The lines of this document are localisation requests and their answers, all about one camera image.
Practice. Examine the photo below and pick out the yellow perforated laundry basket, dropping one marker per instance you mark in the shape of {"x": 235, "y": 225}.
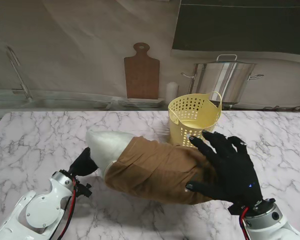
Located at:
{"x": 176, "y": 127}

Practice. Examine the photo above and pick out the white pillow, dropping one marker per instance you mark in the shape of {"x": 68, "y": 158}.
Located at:
{"x": 105, "y": 147}

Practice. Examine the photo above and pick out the brown pillowcase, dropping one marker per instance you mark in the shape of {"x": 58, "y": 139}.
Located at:
{"x": 160, "y": 170}

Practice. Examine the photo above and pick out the black stove grate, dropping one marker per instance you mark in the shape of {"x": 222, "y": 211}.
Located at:
{"x": 285, "y": 108}

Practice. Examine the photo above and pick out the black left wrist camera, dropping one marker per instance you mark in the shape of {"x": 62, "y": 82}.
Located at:
{"x": 85, "y": 190}

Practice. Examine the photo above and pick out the dark range hood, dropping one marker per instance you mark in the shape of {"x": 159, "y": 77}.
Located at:
{"x": 240, "y": 25}

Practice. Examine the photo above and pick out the large steel stock pot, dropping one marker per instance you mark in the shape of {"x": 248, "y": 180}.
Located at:
{"x": 215, "y": 80}

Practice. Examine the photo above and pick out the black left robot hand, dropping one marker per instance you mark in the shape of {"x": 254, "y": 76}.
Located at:
{"x": 83, "y": 163}

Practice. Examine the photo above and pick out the steel kitchen sink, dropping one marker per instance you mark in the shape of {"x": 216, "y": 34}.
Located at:
{"x": 52, "y": 103}

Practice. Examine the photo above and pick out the white pillar candle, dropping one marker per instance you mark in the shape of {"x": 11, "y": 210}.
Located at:
{"x": 172, "y": 91}

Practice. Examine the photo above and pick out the chrome kitchen faucet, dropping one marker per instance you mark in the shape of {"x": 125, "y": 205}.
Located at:
{"x": 27, "y": 93}

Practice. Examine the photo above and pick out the brown wooden cutting board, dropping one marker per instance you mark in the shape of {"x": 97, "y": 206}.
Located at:
{"x": 141, "y": 75}

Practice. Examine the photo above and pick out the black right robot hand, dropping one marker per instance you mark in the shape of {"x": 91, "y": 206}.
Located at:
{"x": 230, "y": 170}

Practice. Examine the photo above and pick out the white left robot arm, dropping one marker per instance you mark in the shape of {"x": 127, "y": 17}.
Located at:
{"x": 35, "y": 210}

